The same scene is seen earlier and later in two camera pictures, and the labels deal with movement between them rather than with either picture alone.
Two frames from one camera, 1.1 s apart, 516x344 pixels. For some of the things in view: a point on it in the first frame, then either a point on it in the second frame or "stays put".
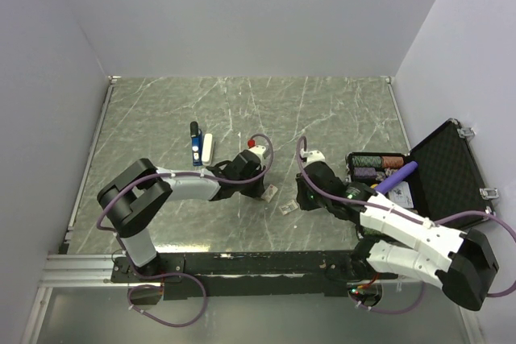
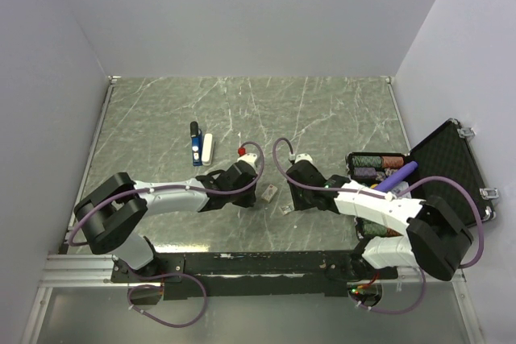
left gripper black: [257, 191] → [249, 200]
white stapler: [207, 149] stays put
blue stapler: [197, 140] stays put
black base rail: [238, 275] stays put
